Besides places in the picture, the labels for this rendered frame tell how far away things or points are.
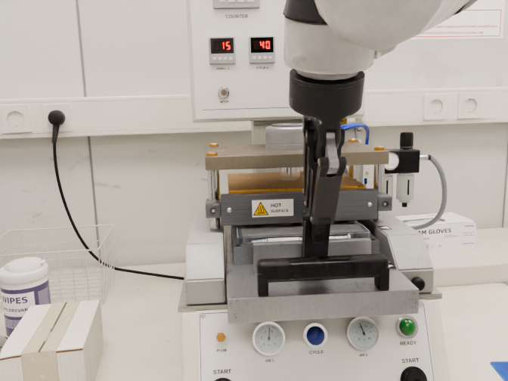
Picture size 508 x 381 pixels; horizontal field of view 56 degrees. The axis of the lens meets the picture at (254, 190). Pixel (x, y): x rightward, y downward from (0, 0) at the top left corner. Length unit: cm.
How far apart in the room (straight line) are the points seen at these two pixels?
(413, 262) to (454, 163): 88
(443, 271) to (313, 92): 81
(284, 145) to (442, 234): 67
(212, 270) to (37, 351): 30
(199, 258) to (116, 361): 33
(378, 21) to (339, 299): 34
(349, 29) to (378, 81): 108
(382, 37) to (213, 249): 40
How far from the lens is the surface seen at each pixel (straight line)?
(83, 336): 81
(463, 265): 124
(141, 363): 90
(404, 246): 69
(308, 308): 56
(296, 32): 46
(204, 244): 66
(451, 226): 133
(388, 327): 67
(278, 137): 75
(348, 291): 57
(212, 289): 63
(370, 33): 34
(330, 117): 48
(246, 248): 65
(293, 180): 78
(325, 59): 45
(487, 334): 103
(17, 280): 98
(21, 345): 82
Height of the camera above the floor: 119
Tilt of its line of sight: 10 degrees down
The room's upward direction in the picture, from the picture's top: 2 degrees counter-clockwise
